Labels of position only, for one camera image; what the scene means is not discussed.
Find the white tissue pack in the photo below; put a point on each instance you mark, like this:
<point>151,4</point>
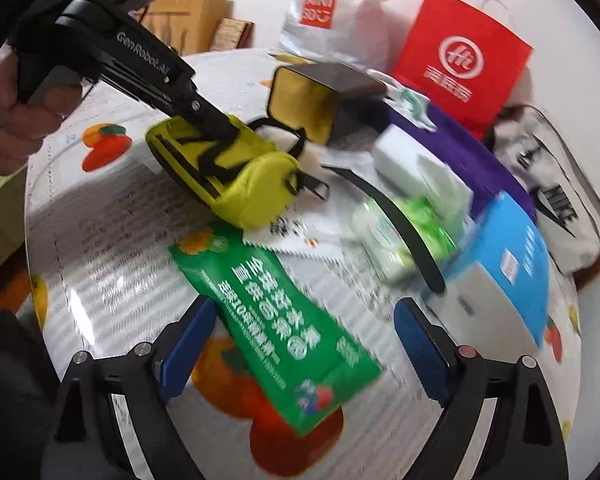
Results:
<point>420,170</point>

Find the wooden furniture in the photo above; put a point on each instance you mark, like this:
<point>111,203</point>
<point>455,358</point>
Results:
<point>185,15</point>

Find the small patterned box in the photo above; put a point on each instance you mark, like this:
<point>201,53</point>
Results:
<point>235,32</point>

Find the person's left hand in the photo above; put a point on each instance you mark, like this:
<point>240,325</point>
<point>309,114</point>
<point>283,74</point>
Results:
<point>10,140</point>

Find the yellow-green blanket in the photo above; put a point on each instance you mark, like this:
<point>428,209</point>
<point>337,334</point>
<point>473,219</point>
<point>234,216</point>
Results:
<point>0,225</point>

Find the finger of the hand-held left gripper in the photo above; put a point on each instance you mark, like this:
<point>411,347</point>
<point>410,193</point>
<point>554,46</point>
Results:
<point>207,115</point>

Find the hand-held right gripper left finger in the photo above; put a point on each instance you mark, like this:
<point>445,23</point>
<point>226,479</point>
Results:
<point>187,345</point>

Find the white plastic shopping bag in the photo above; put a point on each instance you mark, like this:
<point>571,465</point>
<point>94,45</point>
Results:
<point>360,15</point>

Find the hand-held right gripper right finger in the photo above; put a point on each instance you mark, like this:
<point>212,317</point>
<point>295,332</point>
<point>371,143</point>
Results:
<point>420,345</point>

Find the white green sachet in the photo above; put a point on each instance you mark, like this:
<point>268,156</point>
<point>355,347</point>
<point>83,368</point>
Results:
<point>412,105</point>

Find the green snack packet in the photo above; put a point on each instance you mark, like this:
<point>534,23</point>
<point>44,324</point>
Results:
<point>280,320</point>

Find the purple cloth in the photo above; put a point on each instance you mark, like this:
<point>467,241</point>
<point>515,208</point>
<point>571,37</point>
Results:
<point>475,160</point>

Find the blue and white box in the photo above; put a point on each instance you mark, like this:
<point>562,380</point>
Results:
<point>505,280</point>

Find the white serrated sachet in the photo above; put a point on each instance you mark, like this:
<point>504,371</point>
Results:
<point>302,245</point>

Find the white fabric bag black logo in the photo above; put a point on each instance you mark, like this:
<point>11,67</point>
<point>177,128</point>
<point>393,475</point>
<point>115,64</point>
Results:
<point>555,200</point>

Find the green tissue pack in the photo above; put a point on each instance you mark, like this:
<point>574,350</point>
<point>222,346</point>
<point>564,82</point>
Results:
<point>385,240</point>

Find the black box with gold end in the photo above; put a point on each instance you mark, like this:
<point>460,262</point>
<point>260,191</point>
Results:
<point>310,100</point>

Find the fruit print tablecloth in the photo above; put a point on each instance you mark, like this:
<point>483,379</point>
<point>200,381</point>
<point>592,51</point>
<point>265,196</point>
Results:
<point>105,220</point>

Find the person's dark clothing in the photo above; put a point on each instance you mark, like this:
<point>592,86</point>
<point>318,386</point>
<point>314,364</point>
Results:
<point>10,390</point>

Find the red paper bag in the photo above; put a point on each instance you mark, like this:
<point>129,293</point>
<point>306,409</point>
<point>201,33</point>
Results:
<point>460,60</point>

